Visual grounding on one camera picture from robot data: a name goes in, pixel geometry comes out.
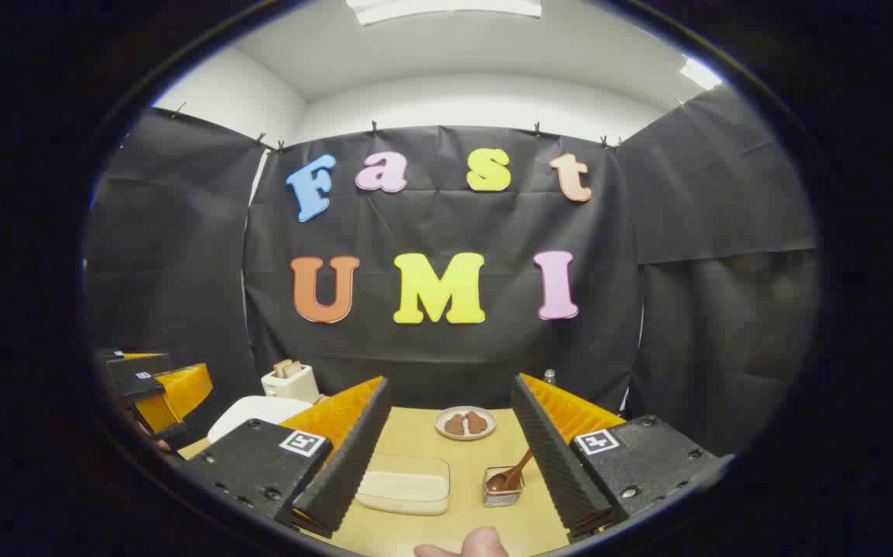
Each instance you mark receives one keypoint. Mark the long ceiling light panel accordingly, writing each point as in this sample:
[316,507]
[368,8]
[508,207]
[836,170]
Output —
[446,8]

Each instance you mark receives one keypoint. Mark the black backdrop cloth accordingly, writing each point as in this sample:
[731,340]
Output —
[446,356]

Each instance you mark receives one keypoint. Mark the white toaster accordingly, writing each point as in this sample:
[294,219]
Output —
[292,387]

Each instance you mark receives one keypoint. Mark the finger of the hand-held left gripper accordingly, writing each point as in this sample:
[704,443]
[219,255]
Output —
[137,373]
[179,394]

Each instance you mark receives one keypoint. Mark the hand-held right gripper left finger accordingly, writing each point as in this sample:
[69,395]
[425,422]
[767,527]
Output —
[354,449]

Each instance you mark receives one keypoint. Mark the white rice cooker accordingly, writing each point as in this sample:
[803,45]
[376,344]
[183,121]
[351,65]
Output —
[257,414]

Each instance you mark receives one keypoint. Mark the clear box of rice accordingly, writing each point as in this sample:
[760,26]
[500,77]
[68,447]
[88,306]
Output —
[404,487]

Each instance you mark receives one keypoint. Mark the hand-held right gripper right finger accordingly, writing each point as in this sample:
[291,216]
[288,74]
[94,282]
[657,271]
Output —
[547,449]

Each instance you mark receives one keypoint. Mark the brown wooden spoon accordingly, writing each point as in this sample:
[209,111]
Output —
[504,480]

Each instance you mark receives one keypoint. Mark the white round plate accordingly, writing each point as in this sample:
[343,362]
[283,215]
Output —
[465,437]

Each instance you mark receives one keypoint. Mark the brown meat piece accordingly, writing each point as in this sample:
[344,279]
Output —
[455,425]
[477,422]

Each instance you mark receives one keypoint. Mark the small ceiling light panel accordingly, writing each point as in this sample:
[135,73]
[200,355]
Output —
[699,74]

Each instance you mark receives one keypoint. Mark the toast slice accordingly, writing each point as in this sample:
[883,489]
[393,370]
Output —
[281,370]
[294,367]

